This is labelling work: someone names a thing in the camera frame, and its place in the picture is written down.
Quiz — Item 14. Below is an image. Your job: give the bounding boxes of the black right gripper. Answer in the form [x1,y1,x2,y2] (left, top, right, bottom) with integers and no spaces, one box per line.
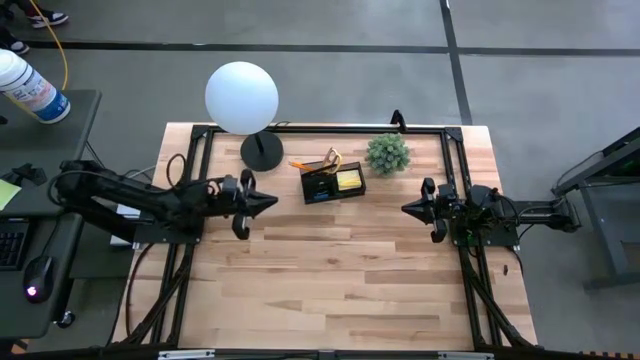
[401,177,458,245]

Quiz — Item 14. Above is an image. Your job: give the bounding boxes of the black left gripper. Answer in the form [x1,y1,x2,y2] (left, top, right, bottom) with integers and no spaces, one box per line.
[222,168,279,242]

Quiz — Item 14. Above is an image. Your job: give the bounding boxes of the yellow-handled scissors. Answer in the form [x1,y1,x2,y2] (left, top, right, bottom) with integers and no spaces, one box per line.
[319,146,344,176]

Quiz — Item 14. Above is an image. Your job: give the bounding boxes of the black mesh desk organizer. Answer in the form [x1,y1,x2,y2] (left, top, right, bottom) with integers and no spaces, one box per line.
[299,160,368,206]

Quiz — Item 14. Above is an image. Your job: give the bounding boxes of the green potted plant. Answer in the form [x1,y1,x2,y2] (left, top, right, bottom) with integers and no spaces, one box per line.
[364,132,411,177]

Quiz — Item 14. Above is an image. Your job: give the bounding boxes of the yellow sticky note pad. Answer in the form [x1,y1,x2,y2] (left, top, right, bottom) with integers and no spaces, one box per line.
[336,168,363,192]

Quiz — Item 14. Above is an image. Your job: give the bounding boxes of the white globe table lamp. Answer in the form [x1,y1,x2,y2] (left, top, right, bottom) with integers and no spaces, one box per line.
[203,60,285,173]

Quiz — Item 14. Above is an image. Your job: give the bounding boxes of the grey metal stand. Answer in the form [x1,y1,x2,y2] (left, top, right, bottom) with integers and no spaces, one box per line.
[551,127,640,290]

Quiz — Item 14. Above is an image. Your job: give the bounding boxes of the black side desk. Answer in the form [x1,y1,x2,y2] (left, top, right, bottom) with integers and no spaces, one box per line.
[0,89,102,342]

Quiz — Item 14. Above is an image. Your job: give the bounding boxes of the black caster wheel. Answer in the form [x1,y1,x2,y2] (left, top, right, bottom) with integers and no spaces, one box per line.
[55,309,77,330]

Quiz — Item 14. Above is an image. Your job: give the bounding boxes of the black computer mouse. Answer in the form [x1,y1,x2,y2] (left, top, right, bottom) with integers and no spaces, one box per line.
[22,255,56,305]

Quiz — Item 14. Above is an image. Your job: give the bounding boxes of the black desk clamp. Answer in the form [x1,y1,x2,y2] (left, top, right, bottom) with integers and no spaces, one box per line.
[0,162,49,187]

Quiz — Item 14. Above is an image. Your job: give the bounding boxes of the black keyboard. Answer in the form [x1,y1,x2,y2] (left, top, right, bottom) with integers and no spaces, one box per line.
[0,219,31,272]

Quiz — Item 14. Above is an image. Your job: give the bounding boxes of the green sticky note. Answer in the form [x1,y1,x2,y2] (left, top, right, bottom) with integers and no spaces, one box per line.
[0,178,23,211]

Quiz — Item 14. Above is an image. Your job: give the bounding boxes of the white wipes canister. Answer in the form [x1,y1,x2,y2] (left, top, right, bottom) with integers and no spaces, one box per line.
[0,48,72,125]

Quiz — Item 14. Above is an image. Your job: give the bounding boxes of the person's shoe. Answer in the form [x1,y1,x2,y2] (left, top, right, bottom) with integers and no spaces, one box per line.
[0,38,30,55]
[27,10,70,29]

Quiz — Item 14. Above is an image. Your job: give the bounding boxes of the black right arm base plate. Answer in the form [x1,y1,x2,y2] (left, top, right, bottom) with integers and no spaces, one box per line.
[447,207,521,248]

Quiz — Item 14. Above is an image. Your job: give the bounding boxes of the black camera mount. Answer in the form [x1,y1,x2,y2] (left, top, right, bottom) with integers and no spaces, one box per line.
[389,108,409,134]

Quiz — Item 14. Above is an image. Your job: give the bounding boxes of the black aluminium table frame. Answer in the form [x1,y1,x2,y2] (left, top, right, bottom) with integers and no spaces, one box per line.
[112,123,539,351]

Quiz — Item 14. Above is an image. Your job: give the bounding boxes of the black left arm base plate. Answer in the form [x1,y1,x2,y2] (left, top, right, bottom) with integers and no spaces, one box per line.
[132,204,207,246]

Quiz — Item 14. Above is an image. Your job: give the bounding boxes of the silver metal bracket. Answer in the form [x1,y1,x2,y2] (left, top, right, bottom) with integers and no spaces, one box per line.
[158,349,216,360]
[437,351,496,360]

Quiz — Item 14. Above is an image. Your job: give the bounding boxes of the yellow cable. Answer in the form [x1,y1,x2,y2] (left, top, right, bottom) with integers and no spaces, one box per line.
[27,0,70,92]

